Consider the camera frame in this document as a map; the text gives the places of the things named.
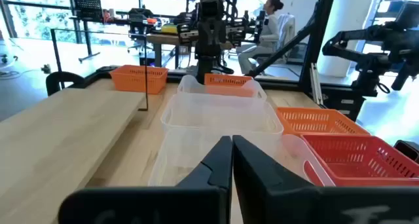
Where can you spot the clear plastic basket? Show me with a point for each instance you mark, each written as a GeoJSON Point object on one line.
{"type": "Point", "coordinates": [222, 112]}
{"type": "Point", "coordinates": [191, 86]}
{"type": "Point", "coordinates": [183, 158]}

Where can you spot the black pegboard stand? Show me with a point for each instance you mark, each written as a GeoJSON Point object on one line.
{"type": "Point", "coordinates": [87, 8]}

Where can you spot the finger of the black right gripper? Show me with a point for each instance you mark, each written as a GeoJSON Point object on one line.
{"type": "Point", "coordinates": [208, 44]}
{"type": "Point", "coordinates": [221, 44]}

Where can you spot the white office chair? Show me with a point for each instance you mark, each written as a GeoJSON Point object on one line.
{"type": "Point", "coordinates": [288, 27]}

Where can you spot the background wooden desk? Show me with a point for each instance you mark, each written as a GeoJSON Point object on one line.
{"type": "Point", "coordinates": [163, 39]}

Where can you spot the red plastic basket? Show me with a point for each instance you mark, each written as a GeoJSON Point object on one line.
{"type": "Point", "coordinates": [360, 165]}

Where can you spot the black background robot arm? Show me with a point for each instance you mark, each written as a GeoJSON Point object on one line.
{"type": "Point", "coordinates": [370, 65]}

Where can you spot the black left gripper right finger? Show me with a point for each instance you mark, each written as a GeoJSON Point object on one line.
{"type": "Point", "coordinates": [262, 184]}

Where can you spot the orange plastic basket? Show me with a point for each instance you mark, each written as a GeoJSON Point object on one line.
{"type": "Point", "coordinates": [320, 119]}
{"type": "Point", "coordinates": [226, 79]}
{"type": "Point", "coordinates": [137, 81]}

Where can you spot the black rounded object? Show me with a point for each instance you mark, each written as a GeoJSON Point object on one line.
{"type": "Point", "coordinates": [409, 150]}

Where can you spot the person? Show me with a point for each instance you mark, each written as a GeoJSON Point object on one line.
{"type": "Point", "coordinates": [270, 30]}

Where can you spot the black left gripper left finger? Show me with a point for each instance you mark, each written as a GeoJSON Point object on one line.
{"type": "Point", "coordinates": [209, 171]}

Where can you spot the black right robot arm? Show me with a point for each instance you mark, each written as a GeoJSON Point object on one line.
{"type": "Point", "coordinates": [203, 70]}

